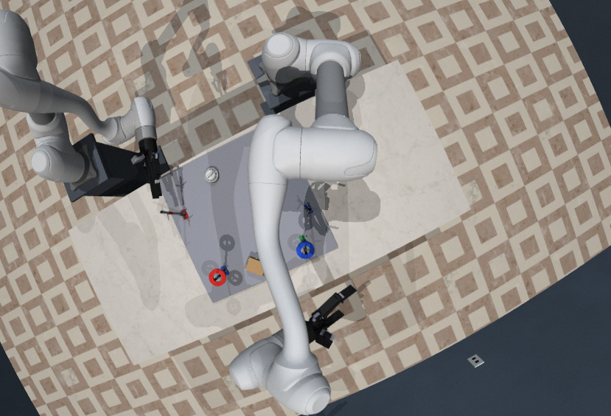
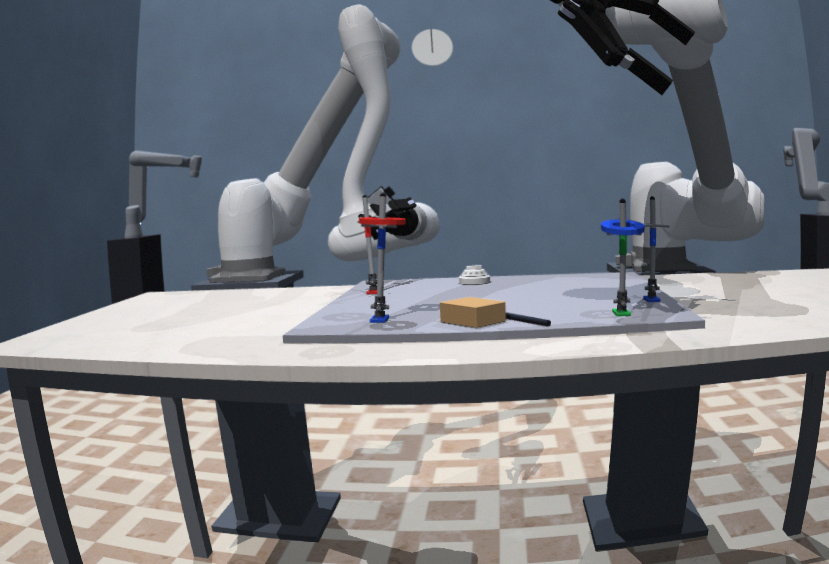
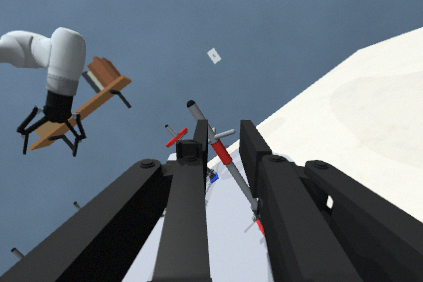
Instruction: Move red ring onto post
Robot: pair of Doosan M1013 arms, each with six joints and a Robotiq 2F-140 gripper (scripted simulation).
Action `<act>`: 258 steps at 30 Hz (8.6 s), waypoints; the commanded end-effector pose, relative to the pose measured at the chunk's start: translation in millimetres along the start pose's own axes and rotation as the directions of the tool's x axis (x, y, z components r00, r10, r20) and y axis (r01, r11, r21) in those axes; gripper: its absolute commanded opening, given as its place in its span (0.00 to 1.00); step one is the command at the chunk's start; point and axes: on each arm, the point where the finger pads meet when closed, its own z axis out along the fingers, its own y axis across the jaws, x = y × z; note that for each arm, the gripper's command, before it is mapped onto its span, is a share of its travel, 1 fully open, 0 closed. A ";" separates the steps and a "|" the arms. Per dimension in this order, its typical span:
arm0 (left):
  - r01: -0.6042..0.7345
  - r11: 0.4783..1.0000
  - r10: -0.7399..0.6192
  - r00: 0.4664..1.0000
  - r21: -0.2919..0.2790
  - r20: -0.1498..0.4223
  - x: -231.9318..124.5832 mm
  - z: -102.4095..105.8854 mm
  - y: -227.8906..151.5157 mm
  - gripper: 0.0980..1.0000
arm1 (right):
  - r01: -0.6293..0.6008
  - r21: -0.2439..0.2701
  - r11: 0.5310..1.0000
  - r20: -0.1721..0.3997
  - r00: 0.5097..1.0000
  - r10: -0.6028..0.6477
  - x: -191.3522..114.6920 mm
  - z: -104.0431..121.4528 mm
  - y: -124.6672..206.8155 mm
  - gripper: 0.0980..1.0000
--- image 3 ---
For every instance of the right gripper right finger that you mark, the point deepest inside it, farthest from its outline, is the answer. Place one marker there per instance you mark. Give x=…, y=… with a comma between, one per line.
x=383, y=242

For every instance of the grey post with green foot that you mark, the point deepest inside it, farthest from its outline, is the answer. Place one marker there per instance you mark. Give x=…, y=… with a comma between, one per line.
x=77, y=206

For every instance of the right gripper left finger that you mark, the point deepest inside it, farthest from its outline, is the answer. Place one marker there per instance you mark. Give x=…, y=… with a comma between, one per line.
x=100, y=242

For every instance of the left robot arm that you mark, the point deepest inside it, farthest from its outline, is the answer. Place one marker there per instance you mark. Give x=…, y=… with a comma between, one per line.
x=63, y=55

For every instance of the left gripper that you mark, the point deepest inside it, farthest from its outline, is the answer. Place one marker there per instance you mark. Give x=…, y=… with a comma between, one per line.
x=57, y=110

